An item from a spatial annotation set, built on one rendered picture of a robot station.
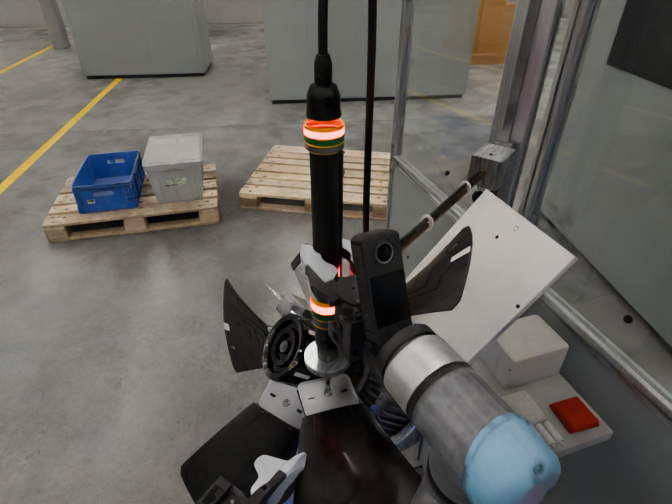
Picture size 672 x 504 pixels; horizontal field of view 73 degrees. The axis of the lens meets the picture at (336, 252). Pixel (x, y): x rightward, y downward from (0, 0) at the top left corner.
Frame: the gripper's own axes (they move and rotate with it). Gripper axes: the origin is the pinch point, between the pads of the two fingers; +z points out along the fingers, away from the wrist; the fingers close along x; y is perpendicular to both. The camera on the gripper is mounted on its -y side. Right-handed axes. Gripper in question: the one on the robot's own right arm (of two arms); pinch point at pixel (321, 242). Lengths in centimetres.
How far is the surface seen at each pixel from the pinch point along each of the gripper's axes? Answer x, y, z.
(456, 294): 11.9, 3.5, -13.1
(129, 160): -4, 123, 341
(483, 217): 43.4, 14.8, 12.3
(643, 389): 68, 48, -20
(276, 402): -6.2, 36.6, 6.2
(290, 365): -4.1, 24.8, 3.3
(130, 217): -17, 138, 273
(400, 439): 11.7, 41.9, -7.8
